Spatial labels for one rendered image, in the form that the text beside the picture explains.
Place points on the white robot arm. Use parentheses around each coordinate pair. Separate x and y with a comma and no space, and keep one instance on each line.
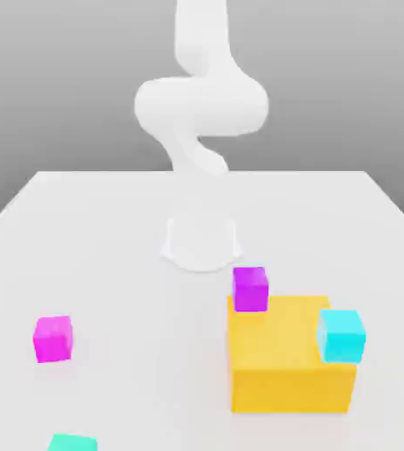
(201,105)

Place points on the small cyan cube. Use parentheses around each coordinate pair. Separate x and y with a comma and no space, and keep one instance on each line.
(341,336)

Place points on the small turquoise cube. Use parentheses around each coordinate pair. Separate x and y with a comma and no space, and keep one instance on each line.
(72,443)

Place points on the small magenta cube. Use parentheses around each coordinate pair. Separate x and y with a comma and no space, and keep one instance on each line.
(52,339)

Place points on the large yellow box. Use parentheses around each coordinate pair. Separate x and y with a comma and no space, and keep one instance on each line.
(279,363)

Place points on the small purple cube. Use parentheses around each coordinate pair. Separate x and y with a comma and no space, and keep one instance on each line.
(250,289)

